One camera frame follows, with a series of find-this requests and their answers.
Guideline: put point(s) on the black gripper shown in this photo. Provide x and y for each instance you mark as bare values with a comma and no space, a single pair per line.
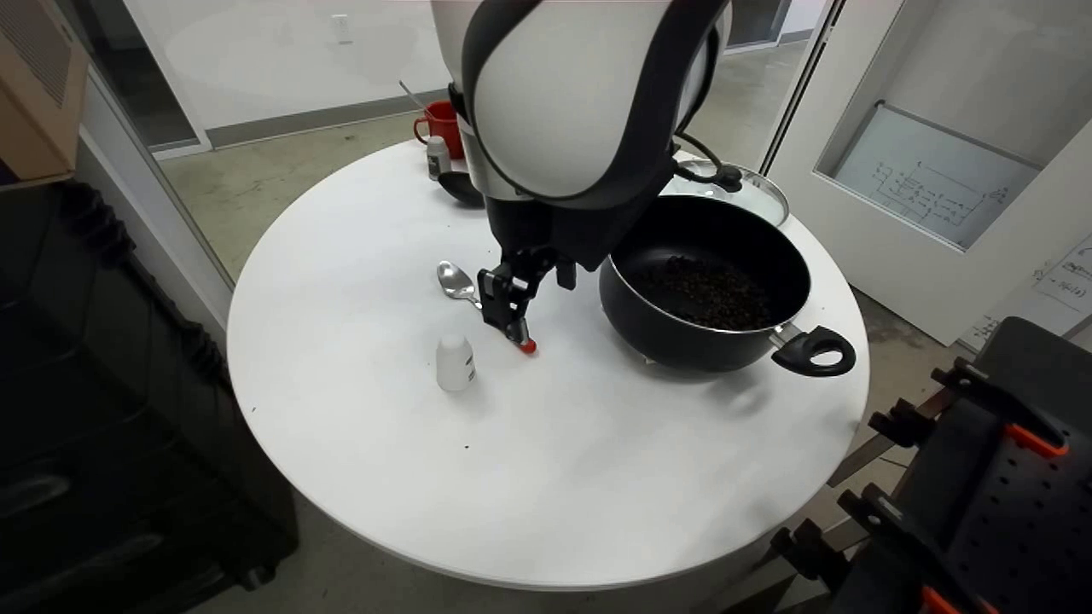
529,251

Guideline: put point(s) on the red handled metal spoon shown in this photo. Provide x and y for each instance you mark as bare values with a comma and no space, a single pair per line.
461,287

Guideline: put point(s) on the black cooking pot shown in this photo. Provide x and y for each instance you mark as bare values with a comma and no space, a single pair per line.
721,233

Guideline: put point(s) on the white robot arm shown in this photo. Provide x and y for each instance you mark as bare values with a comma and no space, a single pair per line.
568,114

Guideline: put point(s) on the black perforated robot base table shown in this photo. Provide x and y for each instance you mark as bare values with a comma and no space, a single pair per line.
993,513

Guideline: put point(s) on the coffee beans in pot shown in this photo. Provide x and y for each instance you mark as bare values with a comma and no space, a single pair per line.
717,296

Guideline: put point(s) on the glass pot lid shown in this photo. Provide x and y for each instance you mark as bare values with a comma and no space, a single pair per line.
732,184

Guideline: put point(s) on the red bowl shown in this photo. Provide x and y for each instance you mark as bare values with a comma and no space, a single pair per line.
457,184

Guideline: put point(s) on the round white table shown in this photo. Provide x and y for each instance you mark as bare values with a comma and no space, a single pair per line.
571,467

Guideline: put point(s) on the red mug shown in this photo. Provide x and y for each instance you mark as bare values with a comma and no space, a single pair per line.
439,119

